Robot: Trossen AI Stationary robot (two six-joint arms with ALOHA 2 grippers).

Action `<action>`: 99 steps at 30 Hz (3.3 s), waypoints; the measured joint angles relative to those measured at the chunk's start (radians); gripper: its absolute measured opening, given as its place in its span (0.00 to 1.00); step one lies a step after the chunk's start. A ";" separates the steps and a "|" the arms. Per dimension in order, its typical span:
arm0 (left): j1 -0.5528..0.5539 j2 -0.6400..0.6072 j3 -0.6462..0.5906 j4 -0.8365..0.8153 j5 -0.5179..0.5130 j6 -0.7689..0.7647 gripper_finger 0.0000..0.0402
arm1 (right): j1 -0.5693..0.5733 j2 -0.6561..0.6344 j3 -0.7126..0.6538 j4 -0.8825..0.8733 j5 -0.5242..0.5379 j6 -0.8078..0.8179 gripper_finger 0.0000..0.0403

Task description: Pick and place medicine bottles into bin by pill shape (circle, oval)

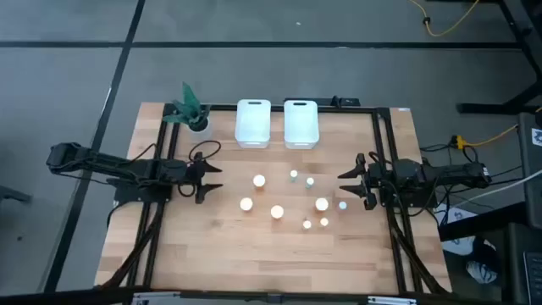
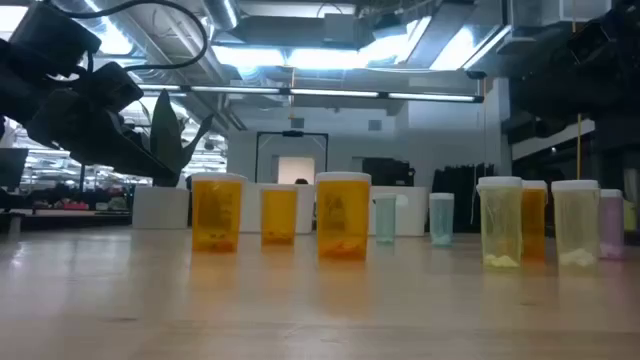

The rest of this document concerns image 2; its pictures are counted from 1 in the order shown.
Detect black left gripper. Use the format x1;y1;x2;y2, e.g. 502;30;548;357
24;62;177;181

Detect large orange pill bottle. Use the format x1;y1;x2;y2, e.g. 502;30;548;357
315;171;372;262
191;172;249;254

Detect orange pill bottle white cap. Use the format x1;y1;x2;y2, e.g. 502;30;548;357
521;180;549;262

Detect large pale clear pill bottle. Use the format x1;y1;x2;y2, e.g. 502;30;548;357
551;179;601;268

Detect large yellow-green pill bottle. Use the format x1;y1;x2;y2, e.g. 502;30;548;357
476;176;524;269

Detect purple pill bottle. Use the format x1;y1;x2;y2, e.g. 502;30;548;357
598;188;625;261

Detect small orange pill bottle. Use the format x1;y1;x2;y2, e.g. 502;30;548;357
259;183;300;247

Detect small light blue pill bottle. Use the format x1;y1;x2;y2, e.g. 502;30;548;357
428;192;456;248

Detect small teal pill bottle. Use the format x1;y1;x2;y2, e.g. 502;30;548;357
373;193;398;245

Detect green leafy plant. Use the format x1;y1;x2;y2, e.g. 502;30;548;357
142;89;215;188

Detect white square plant pot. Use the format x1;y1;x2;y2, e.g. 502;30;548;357
131;186;191;230

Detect dark computer monitor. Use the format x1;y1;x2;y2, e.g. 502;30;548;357
0;147;29;191

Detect black curtain panels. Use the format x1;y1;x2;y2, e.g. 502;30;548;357
432;163;496;234

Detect yellow-green spray bottle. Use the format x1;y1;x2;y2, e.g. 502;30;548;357
623;198;639;232

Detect black cabinet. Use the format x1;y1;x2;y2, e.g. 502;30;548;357
362;157;416;188

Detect long linear ceiling light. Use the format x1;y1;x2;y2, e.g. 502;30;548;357
134;83;485;105

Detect black camera cable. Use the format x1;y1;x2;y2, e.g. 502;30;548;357
47;0;209;71

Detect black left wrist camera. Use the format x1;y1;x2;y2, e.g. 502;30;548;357
8;1;102;79

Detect silver round air duct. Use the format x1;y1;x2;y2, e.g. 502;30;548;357
202;0;241;31

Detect white plastic bin with handle hole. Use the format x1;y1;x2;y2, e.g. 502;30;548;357
368;186;430;237

